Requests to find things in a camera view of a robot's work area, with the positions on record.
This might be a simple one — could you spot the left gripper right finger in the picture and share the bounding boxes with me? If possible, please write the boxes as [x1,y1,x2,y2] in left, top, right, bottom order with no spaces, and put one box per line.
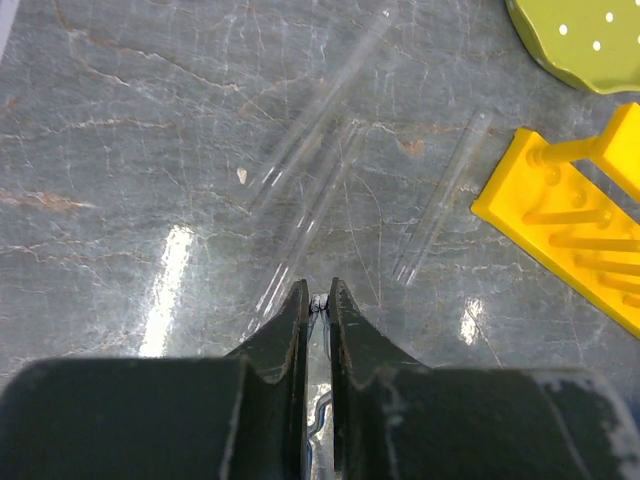
[328,279,639,479]

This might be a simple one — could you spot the clear test tube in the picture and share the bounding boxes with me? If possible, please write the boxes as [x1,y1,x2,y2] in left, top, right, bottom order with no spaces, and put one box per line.
[393,109,494,286]
[243,122,367,336]
[245,1,399,215]

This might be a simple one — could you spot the yellow test tube rack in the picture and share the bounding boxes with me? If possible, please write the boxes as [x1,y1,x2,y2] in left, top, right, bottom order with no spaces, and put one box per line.
[471,103,639,335]

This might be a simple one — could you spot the metal crucible tongs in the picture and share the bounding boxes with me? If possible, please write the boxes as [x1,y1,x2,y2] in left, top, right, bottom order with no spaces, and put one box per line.
[307,294,335,479]

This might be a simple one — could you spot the green dotted plate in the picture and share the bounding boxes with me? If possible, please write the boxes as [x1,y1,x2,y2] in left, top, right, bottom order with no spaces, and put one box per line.
[505,0,639,95]

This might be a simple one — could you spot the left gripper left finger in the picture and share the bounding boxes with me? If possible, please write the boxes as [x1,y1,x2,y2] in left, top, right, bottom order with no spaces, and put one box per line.
[1,280,310,479]

